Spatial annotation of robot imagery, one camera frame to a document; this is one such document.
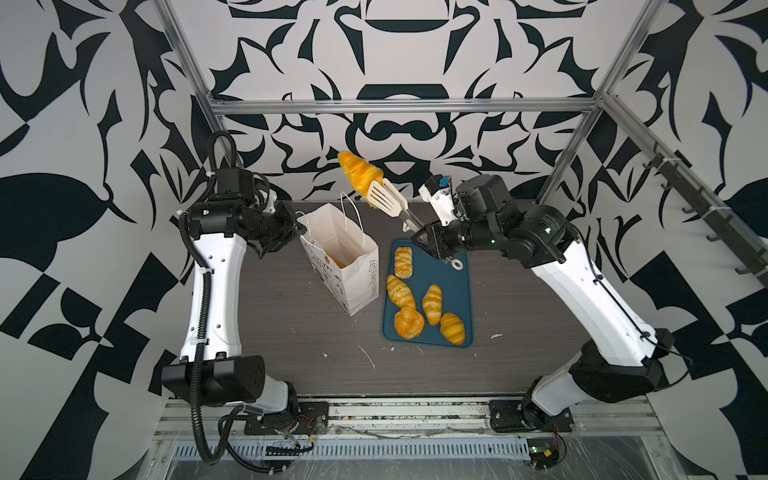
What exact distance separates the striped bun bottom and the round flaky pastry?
0.20ft

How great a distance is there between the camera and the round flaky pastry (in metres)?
0.86

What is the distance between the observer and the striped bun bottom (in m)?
0.86
